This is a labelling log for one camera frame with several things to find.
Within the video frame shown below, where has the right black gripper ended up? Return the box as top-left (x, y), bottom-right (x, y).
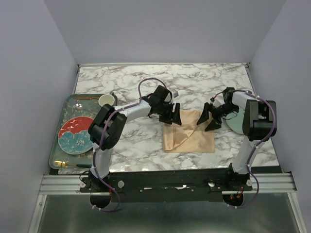
top-left (196, 102), bottom-right (239, 132)

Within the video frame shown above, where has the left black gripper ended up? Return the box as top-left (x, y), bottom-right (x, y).
top-left (157, 102), bottom-right (182, 126)

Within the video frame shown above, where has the peach cloth napkin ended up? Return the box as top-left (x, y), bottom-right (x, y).
top-left (162, 110), bottom-right (215, 153)

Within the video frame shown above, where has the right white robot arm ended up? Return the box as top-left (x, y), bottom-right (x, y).
top-left (196, 87), bottom-right (277, 190)

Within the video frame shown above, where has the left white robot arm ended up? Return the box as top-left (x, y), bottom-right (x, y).
top-left (88, 85), bottom-right (182, 192)

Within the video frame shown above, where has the mint green floral plate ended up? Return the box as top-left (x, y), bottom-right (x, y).
top-left (225, 108), bottom-right (244, 135)

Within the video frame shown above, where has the grey-green ceramic mug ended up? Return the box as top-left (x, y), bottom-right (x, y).
top-left (98, 92), bottom-right (118, 107)

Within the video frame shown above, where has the silver metal spoon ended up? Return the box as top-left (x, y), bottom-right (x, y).
top-left (74, 103), bottom-right (96, 115)

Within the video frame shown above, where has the red and teal plate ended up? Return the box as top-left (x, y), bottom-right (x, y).
top-left (57, 116), bottom-right (93, 155)

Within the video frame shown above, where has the floral teal serving tray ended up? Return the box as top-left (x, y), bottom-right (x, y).
top-left (49, 94), bottom-right (102, 169)

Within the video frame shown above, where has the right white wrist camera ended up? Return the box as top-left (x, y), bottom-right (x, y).
top-left (210, 97), bottom-right (221, 107)

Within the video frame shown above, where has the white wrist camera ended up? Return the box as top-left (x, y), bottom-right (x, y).
top-left (210, 97), bottom-right (221, 107)
top-left (172, 91), bottom-right (179, 99)

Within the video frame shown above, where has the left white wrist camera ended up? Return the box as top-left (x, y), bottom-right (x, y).
top-left (172, 91), bottom-right (179, 99)

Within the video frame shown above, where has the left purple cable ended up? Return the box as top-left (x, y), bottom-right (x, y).
top-left (91, 78), bottom-right (171, 213)

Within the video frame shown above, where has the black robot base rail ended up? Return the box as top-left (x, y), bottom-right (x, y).
top-left (80, 168), bottom-right (254, 203)

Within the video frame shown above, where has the gold fork green handle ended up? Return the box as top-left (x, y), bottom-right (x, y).
top-left (54, 161), bottom-right (92, 168)

